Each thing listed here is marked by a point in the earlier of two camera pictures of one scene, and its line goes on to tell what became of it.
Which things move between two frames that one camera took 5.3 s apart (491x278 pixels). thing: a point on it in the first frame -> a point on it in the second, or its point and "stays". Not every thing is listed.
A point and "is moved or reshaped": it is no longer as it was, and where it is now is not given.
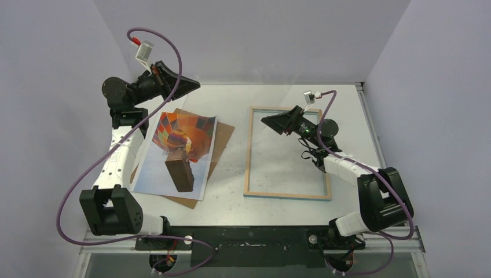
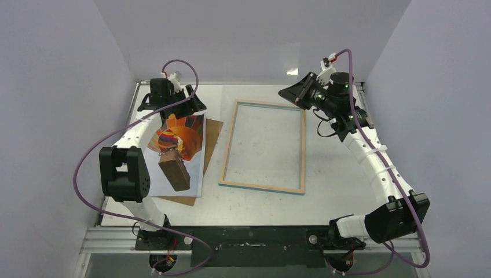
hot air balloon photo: x=176 y=161 stays
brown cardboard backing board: x=176 y=112 is moved or reshaped
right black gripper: x=293 y=119 -> x=304 y=92
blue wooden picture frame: x=302 y=195 -> x=300 y=191
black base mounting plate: x=219 y=247 stays
